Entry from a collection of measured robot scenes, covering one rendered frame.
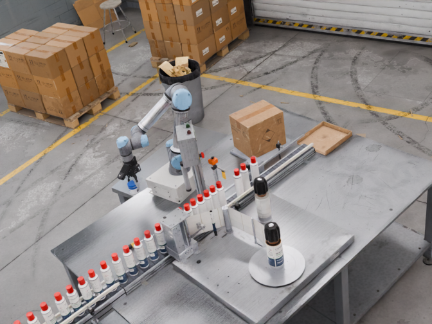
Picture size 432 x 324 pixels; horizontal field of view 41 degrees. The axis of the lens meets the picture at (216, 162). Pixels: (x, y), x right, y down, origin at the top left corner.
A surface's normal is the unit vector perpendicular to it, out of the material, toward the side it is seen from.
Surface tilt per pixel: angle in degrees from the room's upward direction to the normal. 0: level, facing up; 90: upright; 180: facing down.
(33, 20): 90
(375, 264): 5
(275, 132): 90
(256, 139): 90
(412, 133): 0
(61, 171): 0
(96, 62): 89
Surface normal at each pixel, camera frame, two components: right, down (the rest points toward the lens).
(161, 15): -0.57, 0.54
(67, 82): 0.80, 0.22
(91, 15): 0.66, -0.03
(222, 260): -0.16, -0.81
